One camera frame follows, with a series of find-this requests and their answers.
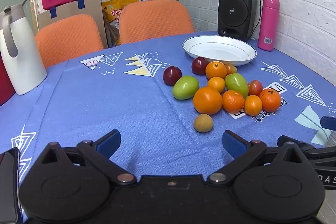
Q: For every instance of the white thermos jug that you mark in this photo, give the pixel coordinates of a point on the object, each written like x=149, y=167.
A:
x=23, y=66

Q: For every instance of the orange chair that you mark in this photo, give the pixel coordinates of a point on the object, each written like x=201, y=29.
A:
x=68, y=37
x=155, y=20

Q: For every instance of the blue printed tablecloth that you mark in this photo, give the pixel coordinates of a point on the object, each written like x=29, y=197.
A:
x=105, y=108

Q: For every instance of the white plate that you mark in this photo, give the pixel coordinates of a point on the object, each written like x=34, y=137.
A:
x=220, y=49

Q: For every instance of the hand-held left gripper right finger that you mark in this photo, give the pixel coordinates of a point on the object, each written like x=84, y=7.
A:
x=233, y=141

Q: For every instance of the small tangerine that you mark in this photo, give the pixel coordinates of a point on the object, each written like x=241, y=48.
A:
x=253, y=105
x=215, y=69
x=216, y=84
x=233, y=101
x=269, y=100

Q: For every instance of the small red-yellow fruit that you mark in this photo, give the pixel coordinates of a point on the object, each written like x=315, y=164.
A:
x=232, y=68

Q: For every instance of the brown round fruit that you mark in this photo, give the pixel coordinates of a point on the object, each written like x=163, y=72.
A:
x=203, y=123

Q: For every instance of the small red apple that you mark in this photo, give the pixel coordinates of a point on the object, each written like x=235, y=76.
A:
x=255, y=87

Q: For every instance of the red container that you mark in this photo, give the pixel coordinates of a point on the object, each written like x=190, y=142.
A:
x=5, y=87

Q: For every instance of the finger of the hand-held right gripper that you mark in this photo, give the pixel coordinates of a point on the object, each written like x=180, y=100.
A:
x=328, y=123
x=320, y=155

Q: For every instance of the large orange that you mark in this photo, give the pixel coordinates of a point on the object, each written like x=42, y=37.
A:
x=208, y=100

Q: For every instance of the green jujube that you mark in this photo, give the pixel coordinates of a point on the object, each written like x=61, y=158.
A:
x=185, y=87
x=236, y=85

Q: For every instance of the pink bottle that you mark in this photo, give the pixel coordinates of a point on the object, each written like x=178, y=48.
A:
x=268, y=22

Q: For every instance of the dark red plum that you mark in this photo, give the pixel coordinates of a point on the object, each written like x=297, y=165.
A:
x=172, y=75
x=199, y=65

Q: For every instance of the black speaker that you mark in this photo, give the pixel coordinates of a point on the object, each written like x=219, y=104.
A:
x=233, y=11

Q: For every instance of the cardboard sheet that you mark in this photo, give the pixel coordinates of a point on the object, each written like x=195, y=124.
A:
x=92, y=7

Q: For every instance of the yellow plastic bag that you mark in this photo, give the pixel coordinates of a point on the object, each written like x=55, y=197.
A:
x=111, y=19

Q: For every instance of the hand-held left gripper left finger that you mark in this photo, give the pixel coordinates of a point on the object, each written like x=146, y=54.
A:
x=109, y=141

